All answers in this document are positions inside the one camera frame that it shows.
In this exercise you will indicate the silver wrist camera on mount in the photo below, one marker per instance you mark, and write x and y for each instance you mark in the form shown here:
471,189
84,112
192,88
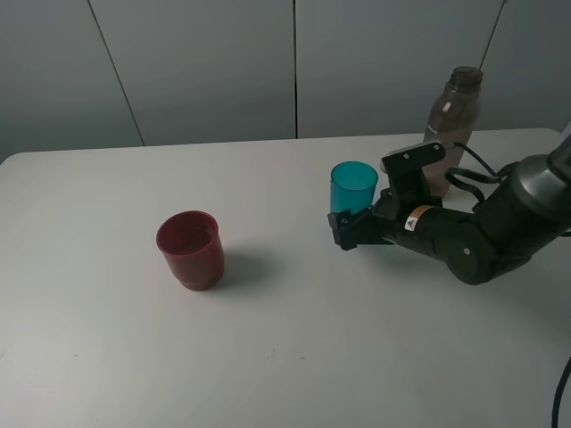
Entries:
404,169

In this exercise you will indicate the red plastic cup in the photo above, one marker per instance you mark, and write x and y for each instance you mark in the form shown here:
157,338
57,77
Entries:
190,243

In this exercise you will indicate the teal translucent plastic cup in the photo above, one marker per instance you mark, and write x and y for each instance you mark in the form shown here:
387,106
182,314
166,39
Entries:
353,185

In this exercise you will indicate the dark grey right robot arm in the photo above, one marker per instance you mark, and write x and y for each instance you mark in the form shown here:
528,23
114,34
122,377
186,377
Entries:
519,210

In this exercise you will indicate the brown translucent water bottle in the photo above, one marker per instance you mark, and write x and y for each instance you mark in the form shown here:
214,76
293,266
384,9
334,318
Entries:
452,120

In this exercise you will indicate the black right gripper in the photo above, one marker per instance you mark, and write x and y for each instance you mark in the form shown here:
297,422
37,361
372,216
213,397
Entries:
416,225

